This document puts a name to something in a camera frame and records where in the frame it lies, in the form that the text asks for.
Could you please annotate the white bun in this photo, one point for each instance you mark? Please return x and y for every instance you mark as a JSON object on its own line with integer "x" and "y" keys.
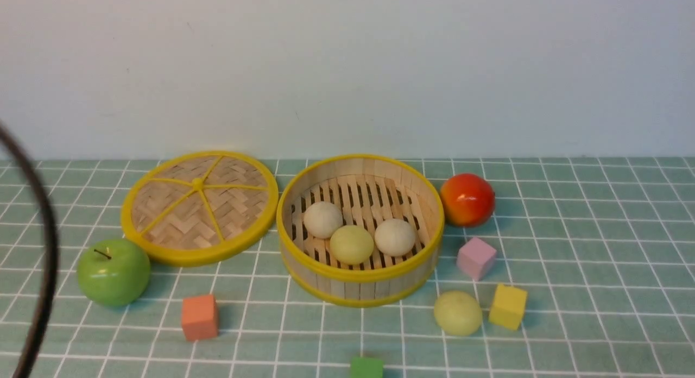
{"x": 395, "y": 237}
{"x": 322, "y": 219}

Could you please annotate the yellow-green bun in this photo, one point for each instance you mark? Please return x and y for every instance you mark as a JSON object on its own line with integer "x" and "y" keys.
{"x": 458, "y": 313}
{"x": 351, "y": 245}

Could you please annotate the yellow bamboo steamer tray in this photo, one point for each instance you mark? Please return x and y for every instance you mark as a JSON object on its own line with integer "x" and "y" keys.
{"x": 368, "y": 189}

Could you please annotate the yellow bamboo steamer lid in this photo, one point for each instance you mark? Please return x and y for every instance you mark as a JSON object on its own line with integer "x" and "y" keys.
{"x": 200, "y": 208}

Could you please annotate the red orange tomato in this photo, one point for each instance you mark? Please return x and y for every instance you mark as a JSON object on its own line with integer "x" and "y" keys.
{"x": 468, "y": 200}

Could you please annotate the pink cube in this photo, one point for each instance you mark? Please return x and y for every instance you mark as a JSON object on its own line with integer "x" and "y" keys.
{"x": 475, "y": 258}

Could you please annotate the green cube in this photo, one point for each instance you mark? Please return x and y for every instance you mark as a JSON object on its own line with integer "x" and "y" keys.
{"x": 366, "y": 367}

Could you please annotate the orange cube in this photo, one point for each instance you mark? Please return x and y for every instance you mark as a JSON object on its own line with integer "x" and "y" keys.
{"x": 199, "y": 317}

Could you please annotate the yellow cube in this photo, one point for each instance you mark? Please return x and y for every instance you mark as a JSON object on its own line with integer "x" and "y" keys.
{"x": 508, "y": 306}

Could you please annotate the green apple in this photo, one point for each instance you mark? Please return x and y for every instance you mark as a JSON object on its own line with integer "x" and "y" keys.
{"x": 113, "y": 272}

